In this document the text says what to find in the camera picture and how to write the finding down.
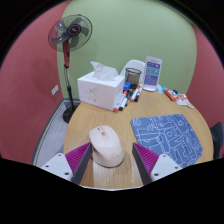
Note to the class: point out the white tissue box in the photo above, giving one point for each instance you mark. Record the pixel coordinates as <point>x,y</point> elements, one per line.
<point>98,91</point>

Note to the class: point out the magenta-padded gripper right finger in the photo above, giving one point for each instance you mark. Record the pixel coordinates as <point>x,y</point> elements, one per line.
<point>163,165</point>

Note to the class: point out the blue snack packet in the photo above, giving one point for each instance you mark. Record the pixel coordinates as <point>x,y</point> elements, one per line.
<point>160,88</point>

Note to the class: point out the black mesh pen cup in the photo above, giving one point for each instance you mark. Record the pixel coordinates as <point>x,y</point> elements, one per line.
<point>133,77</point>

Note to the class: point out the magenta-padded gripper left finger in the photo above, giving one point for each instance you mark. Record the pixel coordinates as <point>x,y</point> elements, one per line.
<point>58,163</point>

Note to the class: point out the white wall socket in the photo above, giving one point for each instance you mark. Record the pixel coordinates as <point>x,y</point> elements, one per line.
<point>54,90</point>

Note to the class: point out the orange snack packet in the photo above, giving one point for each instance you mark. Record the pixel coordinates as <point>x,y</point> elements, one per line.
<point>171,94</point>

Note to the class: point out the black-capped whiteboard marker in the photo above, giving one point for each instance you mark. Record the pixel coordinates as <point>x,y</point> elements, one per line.
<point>138,92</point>
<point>124,102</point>

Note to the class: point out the black office chair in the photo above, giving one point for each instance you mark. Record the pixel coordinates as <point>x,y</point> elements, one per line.
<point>218,140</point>

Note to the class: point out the blue line-print mouse pad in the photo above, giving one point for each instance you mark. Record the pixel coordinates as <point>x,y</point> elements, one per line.
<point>170,136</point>

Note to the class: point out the blue whiteboard eraser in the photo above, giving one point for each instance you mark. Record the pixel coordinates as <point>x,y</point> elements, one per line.
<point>126,86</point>

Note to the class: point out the blue white sign stand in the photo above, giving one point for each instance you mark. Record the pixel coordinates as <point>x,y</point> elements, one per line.
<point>152,71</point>

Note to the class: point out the black red standing fan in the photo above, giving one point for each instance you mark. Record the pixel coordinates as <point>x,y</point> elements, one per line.
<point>70,31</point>

